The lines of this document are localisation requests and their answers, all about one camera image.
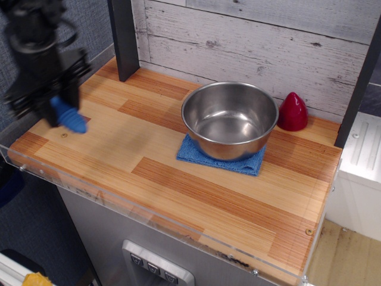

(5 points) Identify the dark right vertical post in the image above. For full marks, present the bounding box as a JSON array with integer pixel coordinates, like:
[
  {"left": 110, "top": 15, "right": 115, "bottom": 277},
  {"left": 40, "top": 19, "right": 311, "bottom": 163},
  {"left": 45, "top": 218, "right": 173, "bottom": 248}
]
[{"left": 335, "top": 19, "right": 380, "bottom": 148}]

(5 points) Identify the clear acrylic table guard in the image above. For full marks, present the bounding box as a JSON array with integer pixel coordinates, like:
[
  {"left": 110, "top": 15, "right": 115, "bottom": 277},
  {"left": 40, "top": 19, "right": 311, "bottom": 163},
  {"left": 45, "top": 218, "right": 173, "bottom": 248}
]
[{"left": 0, "top": 43, "right": 343, "bottom": 286}]

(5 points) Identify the blue handled metal spoon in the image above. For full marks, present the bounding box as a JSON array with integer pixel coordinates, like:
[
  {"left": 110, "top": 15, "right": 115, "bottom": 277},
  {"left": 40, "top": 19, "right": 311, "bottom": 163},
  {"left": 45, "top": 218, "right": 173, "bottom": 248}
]
[{"left": 50, "top": 96, "right": 87, "bottom": 134}]

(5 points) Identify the yellow object bottom left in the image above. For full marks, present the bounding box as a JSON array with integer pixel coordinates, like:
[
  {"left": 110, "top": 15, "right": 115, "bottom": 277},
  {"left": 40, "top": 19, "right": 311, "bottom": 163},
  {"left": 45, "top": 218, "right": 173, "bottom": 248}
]
[{"left": 22, "top": 272, "right": 53, "bottom": 286}]

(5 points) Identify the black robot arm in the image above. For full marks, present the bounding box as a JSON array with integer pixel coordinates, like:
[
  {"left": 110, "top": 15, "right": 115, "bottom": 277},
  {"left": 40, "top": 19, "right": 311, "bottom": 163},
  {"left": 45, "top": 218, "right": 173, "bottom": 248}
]
[{"left": 1, "top": 1, "right": 90, "bottom": 133}]

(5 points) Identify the white ribbed side unit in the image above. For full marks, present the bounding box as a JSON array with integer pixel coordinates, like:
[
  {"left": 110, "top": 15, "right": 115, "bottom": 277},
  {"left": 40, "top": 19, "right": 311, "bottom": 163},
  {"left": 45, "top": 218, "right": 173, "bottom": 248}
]
[{"left": 326, "top": 112, "right": 380, "bottom": 241}]

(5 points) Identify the red cone shaped object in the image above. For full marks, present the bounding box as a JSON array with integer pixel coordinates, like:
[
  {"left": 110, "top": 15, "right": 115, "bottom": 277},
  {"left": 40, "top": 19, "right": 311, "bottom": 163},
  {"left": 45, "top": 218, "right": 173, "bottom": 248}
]
[{"left": 277, "top": 92, "right": 308, "bottom": 132}]

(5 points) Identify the blue folded cloth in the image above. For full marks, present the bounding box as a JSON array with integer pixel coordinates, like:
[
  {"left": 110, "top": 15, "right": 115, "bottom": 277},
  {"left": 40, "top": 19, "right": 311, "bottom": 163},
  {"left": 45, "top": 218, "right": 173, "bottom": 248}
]
[{"left": 176, "top": 135, "right": 266, "bottom": 176}]

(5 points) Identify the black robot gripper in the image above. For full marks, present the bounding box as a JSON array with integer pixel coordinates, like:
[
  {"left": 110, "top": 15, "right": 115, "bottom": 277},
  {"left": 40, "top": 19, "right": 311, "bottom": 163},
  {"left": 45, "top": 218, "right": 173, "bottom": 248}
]
[{"left": 4, "top": 47, "right": 90, "bottom": 128}]

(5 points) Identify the dark vertical post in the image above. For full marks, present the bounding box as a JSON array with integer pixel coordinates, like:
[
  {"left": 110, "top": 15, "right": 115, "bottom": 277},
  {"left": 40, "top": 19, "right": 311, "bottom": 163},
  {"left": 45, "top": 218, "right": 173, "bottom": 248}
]
[
  {"left": 335, "top": 19, "right": 380, "bottom": 148},
  {"left": 108, "top": 0, "right": 140, "bottom": 82}
]

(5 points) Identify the stainless steel bowl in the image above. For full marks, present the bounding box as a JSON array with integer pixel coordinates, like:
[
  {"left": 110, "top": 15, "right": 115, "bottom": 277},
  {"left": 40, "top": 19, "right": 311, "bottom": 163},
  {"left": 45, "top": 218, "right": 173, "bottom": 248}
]
[{"left": 181, "top": 82, "right": 279, "bottom": 161}]

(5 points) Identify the stainless steel cabinet front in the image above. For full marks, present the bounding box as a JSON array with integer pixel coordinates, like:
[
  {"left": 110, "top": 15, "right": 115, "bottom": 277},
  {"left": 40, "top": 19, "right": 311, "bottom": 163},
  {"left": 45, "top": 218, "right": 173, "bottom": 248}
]
[{"left": 59, "top": 188, "right": 300, "bottom": 285}]

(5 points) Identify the dark left vertical post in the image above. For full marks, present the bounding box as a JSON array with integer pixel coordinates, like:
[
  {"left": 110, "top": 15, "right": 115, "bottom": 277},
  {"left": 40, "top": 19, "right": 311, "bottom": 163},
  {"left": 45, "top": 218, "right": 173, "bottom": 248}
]
[{"left": 108, "top": 0, "right": 140, "bottom": 82}]

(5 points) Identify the silver control panel with buttons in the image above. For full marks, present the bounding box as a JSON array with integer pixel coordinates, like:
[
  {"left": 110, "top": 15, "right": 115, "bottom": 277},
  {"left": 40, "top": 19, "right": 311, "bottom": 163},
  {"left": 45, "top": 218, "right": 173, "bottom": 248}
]
[{"left": 122, "top": 240, "right": 195, "bottom": 285}]

